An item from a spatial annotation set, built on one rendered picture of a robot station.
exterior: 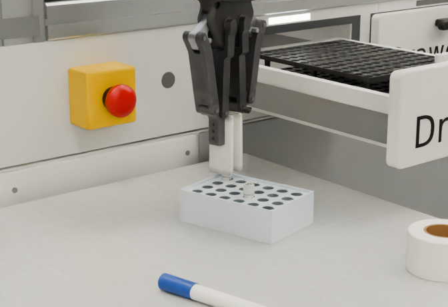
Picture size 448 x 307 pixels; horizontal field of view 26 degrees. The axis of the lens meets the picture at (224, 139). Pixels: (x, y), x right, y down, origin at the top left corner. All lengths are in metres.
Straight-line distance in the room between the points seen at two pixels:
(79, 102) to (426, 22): 0.65
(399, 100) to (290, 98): 0.20
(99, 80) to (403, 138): 0.36
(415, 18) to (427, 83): 0.48
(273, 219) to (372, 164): 0.59
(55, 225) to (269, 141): 0.43
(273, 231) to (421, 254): 0.16
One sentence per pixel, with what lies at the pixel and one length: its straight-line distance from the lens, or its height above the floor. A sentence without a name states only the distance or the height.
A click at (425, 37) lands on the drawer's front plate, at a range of 1.60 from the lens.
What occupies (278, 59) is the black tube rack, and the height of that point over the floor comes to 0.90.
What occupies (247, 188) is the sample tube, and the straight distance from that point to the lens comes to 1.06.
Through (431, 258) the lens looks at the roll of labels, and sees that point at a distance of 0.95.
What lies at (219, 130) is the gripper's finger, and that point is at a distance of 1.09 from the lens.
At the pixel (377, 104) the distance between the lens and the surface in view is 1.13.
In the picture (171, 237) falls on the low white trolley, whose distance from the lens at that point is 1.05.
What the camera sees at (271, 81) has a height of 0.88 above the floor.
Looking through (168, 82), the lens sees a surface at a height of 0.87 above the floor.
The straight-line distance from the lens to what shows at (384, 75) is 1.20.
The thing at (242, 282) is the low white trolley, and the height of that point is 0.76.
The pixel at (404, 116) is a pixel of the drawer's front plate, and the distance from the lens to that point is 1.09.
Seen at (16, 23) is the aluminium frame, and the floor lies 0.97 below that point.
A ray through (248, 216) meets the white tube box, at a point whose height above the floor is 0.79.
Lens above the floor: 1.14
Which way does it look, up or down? 15 degrees down
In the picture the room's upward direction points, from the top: straight up
